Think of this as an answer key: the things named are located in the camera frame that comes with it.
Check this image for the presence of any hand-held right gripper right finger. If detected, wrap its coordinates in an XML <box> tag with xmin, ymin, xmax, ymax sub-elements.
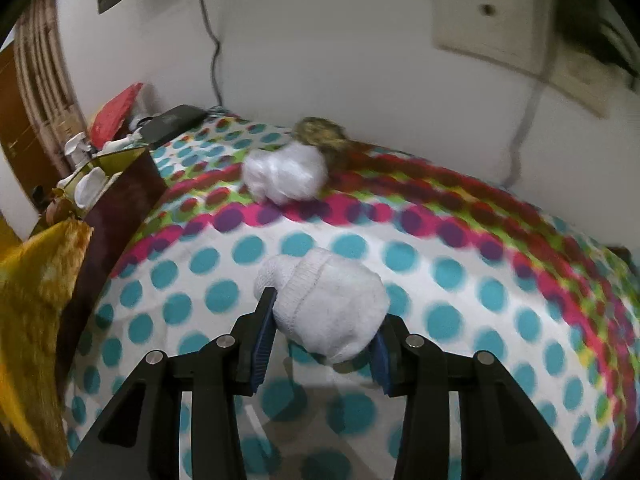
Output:
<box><xmin>371</xmin><ymin>314</ymin><xmax>583</xmax><ymax>480</ymax></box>

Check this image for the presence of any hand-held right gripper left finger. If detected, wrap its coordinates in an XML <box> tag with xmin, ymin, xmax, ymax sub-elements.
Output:
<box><xmin>62</xmin><ymin>287</ymin><xmax>277</xmax><ymax>480</ymax></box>

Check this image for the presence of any white sock ball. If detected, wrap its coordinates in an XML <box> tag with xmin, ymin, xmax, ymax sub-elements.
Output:
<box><xmin>254</xmin><ymin>247</ymin><xmax>391</xmax><ymax>365</ymax></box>

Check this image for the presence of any white cloth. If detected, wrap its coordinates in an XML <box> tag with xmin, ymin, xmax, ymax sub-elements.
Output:
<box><xmin>242</xmin><ymin>140</ymin><xmax>329</xmax><ymax>206</ymax></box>

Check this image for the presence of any brown-haired doll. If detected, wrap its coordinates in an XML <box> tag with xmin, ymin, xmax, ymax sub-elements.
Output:
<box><xmin>46</xmin><ymin>186</ymin><xmax>78</xmax><ymax>224</ymax></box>

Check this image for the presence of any polka dot bedsheet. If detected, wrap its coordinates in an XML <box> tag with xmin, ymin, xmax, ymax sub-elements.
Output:
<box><xmin>60</xmin><ymin>112</ymin><xmax>640</xmax><ymax>480</ymax></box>

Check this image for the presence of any camouflage sock ball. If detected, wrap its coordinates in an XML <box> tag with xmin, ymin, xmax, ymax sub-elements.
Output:
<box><xmin>292</xmin><ymin>116</ymin><xmax>361</xmax><ymax>168</ymax></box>

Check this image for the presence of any white rolled sock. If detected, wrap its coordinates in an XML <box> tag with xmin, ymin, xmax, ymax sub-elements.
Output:
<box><xmin>75</xmin><ymin>167</ymin><xmax>108</xmax><ymax>209</ymax></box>

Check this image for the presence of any yellow cloth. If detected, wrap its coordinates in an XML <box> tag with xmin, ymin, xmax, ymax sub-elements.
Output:
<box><xmin>0</xmin><ymin>220</ymin><xmax>95</xmax><ymax>466</ymax></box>

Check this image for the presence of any black flat device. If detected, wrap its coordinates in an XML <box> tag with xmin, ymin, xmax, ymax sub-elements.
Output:
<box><xmin>141</xmin><ymin>105</ymin><xmax>207</xmax><ymax>148</ymax></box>

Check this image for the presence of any white object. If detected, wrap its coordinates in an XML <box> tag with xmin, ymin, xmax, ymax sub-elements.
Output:
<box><xmin>64</xmin><ymin>132</ymin><xmax>92</xmax><ymax>167</ymax></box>

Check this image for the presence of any red bag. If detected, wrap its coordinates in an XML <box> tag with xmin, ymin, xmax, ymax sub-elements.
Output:
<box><xmin>89</xmin><ymin>82</ymin><xmax>144</xmax><ymax>147</ymax></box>

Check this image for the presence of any wooden door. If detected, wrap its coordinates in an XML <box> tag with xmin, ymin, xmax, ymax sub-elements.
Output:
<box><xmin>0</xmin><ymin>45</ymin><xmax>40</xmax><ymax>173</ymax></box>

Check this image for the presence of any grey cable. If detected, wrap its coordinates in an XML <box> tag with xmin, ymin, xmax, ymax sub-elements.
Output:
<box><xmin>194</xmin><ymin>0</ymin><xmax>224</xmax><ymax>111</ymax></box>

